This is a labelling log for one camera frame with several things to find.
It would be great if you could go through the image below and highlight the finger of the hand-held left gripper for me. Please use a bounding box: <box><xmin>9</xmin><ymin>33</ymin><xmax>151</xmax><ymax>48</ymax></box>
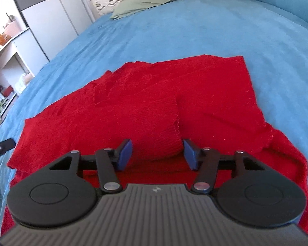
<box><xmin>0</xmin><ymin>138</ymin><xmax>16</xmax><ymax>159</ymax></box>

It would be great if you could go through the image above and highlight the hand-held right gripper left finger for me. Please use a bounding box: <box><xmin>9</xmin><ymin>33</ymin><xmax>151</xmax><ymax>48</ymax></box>
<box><xmin>49</xmin><ymin>139</ymin><xmax>133</xmax><ymax>193</ymax></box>

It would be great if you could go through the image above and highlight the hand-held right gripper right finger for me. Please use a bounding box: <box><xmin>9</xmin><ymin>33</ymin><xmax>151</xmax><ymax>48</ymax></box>
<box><xmin>183</xmin><ymin>139</ymin><xmax>266</xmax><ymax>194</ymax></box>

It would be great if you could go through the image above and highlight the red knit sweater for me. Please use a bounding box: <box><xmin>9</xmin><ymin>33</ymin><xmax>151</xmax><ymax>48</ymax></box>
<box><xmin>0</xmin><ymin>55</ymin><xmax>308</xmax><ymax>239</ymax></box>

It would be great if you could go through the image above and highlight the white plastic bag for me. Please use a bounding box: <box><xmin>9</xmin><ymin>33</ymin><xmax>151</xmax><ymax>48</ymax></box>
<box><xmin>15</xmin><ymin>73</ymin><xmax>34</xmax><ymax>93</ymax></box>

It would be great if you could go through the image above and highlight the white shelf unit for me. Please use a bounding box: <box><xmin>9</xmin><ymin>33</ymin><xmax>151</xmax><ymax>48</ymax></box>
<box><xmin>0</xmin><ymin>27</ymin><xmax>36</xmax><ymax>130</ymax></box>

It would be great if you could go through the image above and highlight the orange glass teapot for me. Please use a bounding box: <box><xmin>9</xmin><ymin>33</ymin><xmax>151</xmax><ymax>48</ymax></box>
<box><xmin>0</xmin><ymin>33</ymin><xmax>12</xmax><ymax>48</ymax></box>

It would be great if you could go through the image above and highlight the pink container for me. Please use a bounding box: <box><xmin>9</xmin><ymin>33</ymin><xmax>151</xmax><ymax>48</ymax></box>
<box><xmin>4</xmin><ymin>20</ymin><xmax>20</xmax><ymax>38</ymax></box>

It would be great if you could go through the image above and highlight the blue bed sheet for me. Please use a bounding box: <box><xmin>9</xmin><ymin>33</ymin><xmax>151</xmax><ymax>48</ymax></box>
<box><xmin>0</xmin><ymin>0</ymin><xmax>308</xmax><ymax>239</ymax></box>

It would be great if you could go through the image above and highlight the white and grey wardrobe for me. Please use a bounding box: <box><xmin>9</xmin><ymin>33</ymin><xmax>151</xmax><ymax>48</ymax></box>
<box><xmin>8</xmin><ymin>0</ymin><xmax>94</xmax><ymax>62</ymax></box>

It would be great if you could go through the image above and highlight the green pillow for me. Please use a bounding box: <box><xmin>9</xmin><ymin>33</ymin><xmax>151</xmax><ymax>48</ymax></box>
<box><xmin>110</xmin><ymin>0</ymin><xmax>202</xmax><ymax>20</ymax></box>

